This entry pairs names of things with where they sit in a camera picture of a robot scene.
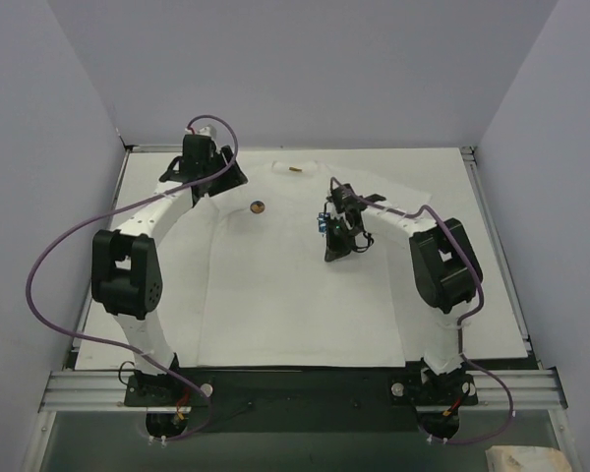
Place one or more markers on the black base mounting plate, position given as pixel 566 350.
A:
pixel 301 399

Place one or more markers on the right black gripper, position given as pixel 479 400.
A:
pixel 338 236

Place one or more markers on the beige foam block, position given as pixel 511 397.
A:
pixel 515 458

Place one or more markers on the aluminium front rail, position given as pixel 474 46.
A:
pixel 83 391

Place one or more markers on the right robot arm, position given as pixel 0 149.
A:
pixel 445 269

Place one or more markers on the white t-shirt with flower print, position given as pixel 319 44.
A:
pixel 271 298

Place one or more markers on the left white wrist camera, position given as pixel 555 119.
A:
pixel 207 131

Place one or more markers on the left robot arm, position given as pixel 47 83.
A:
pixel 125 271

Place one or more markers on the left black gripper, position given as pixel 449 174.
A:
pixel 231 172

